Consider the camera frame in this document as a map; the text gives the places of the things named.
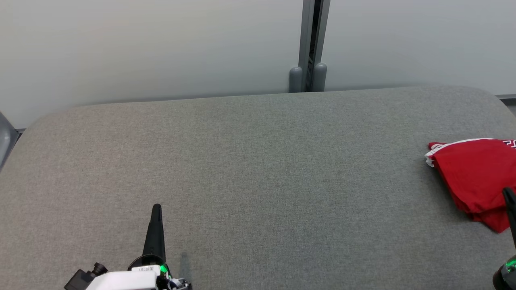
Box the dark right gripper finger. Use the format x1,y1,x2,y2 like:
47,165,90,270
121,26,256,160
502,187,516,248

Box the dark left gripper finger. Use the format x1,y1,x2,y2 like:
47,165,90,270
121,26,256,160
142,204,166,264

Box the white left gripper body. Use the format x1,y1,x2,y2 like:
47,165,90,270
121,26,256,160
87,255,192,290

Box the red basketball jersey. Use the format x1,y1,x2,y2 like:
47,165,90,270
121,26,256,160
424,138,516,233

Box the grey partition post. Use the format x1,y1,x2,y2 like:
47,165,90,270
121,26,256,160
289,0,331,93
0,112,20,170

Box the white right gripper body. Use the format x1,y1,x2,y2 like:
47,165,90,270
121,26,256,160
493,256,516,290

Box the red shorts with white trim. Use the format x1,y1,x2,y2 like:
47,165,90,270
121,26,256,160
433,140,516,214

